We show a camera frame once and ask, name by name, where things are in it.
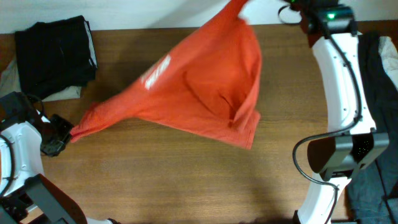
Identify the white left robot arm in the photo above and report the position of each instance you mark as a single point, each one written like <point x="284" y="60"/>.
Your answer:
<point x="27" y="135"/>

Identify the white garment in pile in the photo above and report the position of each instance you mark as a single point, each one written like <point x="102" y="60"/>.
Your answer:
<point x="389" y="57"/>

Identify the beige folded garment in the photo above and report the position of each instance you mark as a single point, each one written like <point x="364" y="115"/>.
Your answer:
<point x="10" y="82"/>

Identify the orange t-shirt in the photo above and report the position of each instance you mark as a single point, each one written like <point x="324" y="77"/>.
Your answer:
<point x="207" y="85"/>

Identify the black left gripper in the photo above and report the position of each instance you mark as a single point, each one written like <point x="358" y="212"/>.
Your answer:
<point x="66" y="126"/>

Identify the dark clothes pile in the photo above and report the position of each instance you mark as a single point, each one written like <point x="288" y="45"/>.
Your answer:
<point x="372" y="195"/>

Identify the black folded garment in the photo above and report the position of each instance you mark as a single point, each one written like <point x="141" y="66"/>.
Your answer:
<point x="54" y="56"/>

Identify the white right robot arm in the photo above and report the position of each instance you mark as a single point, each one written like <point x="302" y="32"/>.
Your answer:
<point x="330" y="161"/>

